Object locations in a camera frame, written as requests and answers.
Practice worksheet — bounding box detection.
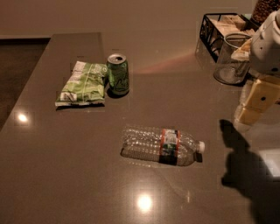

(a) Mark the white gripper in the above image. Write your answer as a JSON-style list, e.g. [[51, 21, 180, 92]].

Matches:
[[231, 26, 280, 132]]

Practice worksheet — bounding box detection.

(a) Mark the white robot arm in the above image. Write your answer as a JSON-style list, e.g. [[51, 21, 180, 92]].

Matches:
[[231, 10, 280, 131]]

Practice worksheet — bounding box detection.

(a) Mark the clear plastic water bottle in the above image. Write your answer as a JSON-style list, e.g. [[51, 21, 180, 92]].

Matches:
[[121, 125, 206, 166]]

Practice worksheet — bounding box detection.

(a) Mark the clear glass jar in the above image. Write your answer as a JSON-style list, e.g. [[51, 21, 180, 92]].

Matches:
[[213, 32, 250, 85]]

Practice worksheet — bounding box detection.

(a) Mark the jar of brown snacks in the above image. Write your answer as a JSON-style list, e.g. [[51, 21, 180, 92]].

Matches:
[[252, 0, 280, 25]]

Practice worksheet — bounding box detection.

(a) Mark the green soda can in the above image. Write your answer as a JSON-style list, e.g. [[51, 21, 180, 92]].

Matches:
[[107, 53, 130, 96]]

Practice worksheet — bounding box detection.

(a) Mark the green chip bag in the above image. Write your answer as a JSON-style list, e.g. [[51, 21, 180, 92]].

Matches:
[[55, 61, 108, 107]]

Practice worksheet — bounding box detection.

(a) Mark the black wire basket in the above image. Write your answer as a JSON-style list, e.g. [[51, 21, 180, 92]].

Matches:
[[199, 13, 259, 61]]

